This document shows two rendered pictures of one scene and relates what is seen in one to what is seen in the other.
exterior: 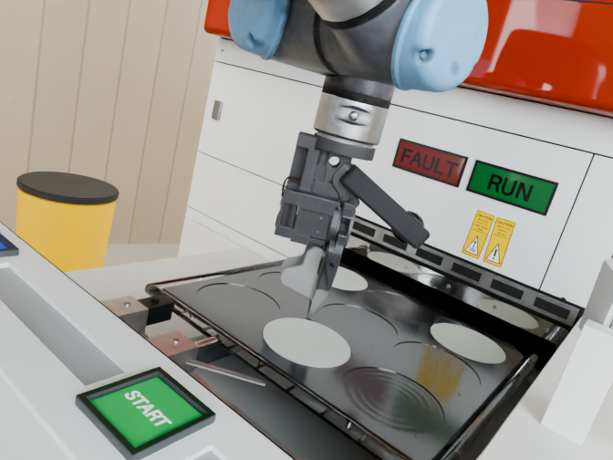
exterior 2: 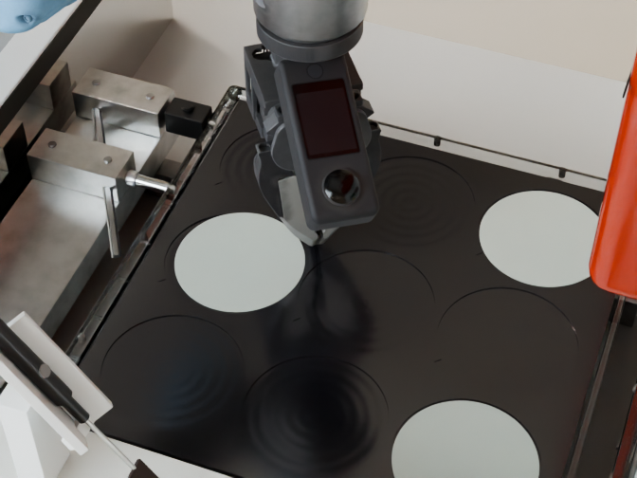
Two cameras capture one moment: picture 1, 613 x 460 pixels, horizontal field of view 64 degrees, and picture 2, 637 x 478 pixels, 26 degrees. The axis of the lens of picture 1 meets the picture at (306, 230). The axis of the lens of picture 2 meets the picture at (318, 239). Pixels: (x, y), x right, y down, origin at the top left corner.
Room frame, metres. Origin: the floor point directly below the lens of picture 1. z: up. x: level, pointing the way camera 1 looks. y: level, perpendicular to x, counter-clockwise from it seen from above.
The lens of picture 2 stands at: (0.38, -0.71, 1.69)
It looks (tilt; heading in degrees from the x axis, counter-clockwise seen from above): 48 degrees down; 76
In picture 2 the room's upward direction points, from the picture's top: straight up
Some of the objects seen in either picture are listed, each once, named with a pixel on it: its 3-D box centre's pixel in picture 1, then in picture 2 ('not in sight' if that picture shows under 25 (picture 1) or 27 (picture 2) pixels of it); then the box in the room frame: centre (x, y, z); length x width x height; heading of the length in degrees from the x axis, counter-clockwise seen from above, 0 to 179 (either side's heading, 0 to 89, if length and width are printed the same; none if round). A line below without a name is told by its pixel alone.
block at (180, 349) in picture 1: (150, 360); (81, 164); (0.39, 0.11, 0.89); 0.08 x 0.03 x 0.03; 146
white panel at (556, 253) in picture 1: (352, 186); not in sight; (0.87, -0.06, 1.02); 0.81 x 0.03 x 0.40; 56
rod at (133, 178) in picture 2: (202, 344); (150, 183); (0.44, 0.07, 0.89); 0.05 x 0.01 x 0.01; 146
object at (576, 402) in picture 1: (600, 346); (53, 413); (0.34, -0.23, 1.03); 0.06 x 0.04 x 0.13; 146
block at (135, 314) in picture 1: (102, 320); (124, 101); (0.43, 0.17, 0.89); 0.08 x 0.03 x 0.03; 146
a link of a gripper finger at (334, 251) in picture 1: (331, 251); (287, 166); (0.53, -0.03, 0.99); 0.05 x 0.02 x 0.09; 2
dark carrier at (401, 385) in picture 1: (357, 324); (365, 303); (0.57, -0.09, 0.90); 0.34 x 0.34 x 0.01; 56
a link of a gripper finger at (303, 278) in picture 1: (304, 282); (289, 189); (0.53, -0.01, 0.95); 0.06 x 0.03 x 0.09; 92
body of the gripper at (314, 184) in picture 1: (324, 191); (307, 74); (0.55, -0.01, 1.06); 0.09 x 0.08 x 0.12; 92
